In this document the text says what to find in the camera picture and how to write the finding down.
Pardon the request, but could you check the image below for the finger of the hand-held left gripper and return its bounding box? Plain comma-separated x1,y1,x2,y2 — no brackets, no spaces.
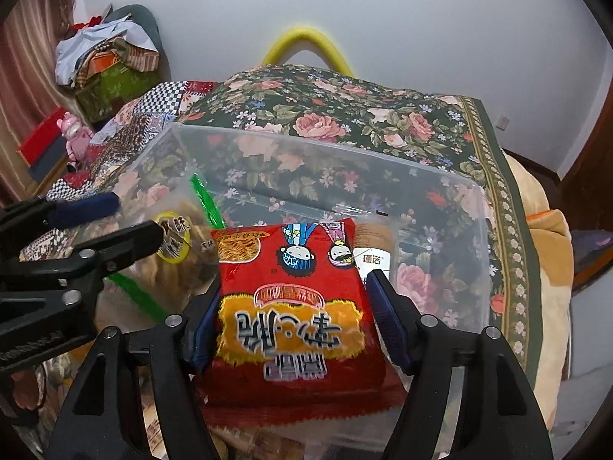
19,221,165,306
0,192,121,250

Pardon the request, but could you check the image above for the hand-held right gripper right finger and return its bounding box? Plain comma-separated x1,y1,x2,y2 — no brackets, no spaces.
365,268,551,460

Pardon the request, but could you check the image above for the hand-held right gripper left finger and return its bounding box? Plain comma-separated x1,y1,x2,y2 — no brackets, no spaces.
45,278,222,460

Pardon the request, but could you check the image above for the clear plastic storage bin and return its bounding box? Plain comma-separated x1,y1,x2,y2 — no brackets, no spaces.
93,122,496,460

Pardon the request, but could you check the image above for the red noodle snack packet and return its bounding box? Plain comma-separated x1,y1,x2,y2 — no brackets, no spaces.
194,218,408,429

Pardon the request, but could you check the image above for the clear biscuit bag green stripe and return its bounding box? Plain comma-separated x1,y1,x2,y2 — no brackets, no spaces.
96,172,228,341

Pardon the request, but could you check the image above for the pink toy figure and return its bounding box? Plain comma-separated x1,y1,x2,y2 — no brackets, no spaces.
56,111,94,161

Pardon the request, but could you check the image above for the red flat box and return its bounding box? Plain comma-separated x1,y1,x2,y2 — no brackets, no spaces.
16,108,68,159

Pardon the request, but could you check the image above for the checkered patchwork quilt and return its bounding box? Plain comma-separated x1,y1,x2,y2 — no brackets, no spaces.
19,79,221,260

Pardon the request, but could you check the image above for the green patterned box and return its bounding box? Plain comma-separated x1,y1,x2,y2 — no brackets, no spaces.
72,64,161,123

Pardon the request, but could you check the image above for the brown curtain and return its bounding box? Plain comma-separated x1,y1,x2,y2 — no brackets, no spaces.
0,0,82,202

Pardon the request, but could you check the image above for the pile of clothes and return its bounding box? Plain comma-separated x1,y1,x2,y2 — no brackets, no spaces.
55,4,166,89

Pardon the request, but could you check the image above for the beige plush blanket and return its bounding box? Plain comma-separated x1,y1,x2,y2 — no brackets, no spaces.
503,151,575,442

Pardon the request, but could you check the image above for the dark green floral blanket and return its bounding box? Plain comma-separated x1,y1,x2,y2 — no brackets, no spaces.
177,64,534,379

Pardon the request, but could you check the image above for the dark wooden furniture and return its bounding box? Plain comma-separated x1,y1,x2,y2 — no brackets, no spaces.
558,57,613,288

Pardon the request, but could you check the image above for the yellow foam tube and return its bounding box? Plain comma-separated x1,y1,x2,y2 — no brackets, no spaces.
261,28,355,78

